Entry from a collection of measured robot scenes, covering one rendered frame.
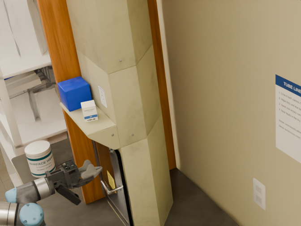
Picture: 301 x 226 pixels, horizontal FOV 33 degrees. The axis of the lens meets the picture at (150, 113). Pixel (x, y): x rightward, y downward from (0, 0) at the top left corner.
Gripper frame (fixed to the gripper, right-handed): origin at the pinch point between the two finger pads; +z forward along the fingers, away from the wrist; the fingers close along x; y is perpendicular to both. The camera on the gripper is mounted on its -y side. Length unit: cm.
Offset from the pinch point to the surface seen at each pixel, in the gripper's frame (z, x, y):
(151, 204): 17.0, -5.1, -21.4
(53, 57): 0.2, 32.0, 36.9
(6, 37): 0, 134, 17
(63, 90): -2.2, 18.1, 28.0
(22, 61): 4, 124, 4
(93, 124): 1.7, 0.9, 19.4
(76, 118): -1.9, 9.5, 19.4
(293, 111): 51, -49, 28
